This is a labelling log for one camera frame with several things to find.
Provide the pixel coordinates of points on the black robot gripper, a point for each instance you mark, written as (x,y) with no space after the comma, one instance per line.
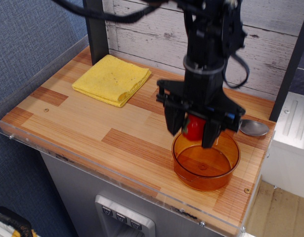
(201,96)

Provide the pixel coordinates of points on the red toy strawberry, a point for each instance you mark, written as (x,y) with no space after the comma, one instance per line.
(193,128)

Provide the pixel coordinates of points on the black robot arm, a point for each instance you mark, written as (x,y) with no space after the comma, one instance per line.
(214,34)

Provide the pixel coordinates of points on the yellow folded cloth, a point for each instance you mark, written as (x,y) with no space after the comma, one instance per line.
(112,81)

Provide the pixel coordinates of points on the orange transparent plastic pot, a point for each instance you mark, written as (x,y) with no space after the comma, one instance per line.
(205,169)

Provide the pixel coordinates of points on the white toy sink unit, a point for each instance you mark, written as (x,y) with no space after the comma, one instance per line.
(283,166)

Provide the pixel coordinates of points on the silver dispenser button panel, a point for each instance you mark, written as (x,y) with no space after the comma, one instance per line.
(119,221)

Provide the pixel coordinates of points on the grey toy fridge cabinet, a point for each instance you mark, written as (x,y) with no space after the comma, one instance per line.
(78,188)

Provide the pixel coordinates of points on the yellow object bottom left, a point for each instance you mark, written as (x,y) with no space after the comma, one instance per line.
(24,233)

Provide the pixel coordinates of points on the blue handled metal spoon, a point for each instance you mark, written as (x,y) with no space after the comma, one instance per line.
(252,127)

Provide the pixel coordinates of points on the dark right frame post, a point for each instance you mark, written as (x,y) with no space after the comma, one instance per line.
(288,77)

